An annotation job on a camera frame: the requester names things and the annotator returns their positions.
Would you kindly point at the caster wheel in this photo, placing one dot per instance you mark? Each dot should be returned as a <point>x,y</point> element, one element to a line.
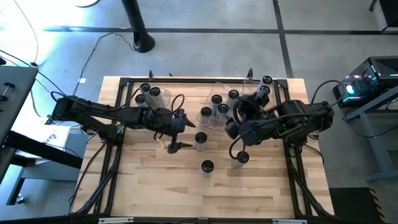
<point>19,199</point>

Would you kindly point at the black cabinet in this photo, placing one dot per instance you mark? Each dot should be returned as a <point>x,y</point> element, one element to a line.
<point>392,12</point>

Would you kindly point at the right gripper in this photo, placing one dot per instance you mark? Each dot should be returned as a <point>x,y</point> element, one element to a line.
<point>253,107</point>

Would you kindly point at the blue-band Celsius can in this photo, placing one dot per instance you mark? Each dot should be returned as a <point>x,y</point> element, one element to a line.
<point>206,111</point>
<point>223,108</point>
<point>216,99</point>

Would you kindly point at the white Celsius can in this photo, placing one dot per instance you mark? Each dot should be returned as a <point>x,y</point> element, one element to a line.
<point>201,137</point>
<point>233,94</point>
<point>265,90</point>

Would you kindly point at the grey metal bench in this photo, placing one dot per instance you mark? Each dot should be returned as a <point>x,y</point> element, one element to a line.
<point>377,155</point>

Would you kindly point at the clear plastic bin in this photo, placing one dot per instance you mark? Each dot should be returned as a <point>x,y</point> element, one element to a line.
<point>248,87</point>
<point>214,88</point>
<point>164,99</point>

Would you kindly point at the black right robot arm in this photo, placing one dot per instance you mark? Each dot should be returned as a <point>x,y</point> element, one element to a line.
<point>304,119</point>

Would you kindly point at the red-band Celsius can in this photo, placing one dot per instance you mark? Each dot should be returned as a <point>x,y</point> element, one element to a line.
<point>207,165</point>
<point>266,80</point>

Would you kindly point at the black stand pole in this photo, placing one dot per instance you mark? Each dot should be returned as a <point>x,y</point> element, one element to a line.
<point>141,37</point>

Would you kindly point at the black power adapter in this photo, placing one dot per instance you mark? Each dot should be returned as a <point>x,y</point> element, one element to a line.
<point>48,120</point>

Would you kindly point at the black clamp hook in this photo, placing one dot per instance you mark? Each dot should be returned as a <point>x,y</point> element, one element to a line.
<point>150,74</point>
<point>250,73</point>

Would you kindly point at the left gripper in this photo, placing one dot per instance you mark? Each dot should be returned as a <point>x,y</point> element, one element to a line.
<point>161,121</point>

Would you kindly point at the black screw clamp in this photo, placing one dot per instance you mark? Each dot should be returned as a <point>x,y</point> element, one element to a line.
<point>9,85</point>

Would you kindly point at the black hazard-striped box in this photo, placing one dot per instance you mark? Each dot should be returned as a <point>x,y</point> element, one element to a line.
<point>351,205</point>

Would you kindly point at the black desk leg frame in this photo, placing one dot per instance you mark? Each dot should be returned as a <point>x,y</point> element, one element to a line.
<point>46,151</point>

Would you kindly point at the grey side desk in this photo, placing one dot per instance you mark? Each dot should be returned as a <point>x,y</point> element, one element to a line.
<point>18,93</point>

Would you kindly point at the yellow tag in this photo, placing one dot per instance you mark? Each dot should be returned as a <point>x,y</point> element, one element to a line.
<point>160,143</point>

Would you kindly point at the white cardboard box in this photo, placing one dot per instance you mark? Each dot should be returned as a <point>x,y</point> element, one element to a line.
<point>59,138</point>

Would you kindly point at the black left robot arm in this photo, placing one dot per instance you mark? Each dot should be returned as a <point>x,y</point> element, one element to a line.
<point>93,110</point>

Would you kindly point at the silver metal bracket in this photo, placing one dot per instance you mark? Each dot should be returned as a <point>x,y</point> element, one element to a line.
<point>116,220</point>
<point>289,221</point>

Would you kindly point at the white paper tag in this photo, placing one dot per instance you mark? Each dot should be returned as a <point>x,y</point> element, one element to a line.
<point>82,80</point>

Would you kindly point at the black desktop computer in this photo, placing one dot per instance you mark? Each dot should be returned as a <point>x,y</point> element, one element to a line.
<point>382,71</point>

